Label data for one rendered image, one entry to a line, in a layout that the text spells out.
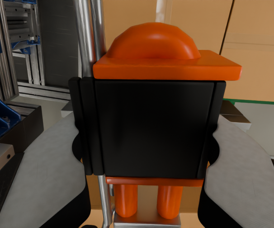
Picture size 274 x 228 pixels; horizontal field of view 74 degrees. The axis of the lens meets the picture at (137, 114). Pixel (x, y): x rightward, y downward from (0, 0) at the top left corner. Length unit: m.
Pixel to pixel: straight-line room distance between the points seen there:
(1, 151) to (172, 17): 0.57
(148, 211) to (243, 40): 0.63
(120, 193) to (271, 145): 1.67
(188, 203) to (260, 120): 1.23
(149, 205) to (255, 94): 0.68
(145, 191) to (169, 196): 0.05
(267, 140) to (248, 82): 1.02
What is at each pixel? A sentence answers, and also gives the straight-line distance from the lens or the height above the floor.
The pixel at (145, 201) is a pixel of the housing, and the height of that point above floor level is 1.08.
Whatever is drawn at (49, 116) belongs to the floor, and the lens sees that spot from 1.56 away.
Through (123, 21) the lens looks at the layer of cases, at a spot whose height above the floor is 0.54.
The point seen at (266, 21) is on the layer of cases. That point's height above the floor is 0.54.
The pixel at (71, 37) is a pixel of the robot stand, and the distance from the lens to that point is 1.06.
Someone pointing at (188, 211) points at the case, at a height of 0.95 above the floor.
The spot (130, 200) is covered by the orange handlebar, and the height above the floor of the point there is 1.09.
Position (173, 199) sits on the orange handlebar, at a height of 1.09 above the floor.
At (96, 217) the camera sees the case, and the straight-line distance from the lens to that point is 0.47.
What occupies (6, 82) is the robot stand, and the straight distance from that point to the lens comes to 0.63.
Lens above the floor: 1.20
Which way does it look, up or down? 62 degrees down
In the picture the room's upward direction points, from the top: 174 degrees counter-clockwise
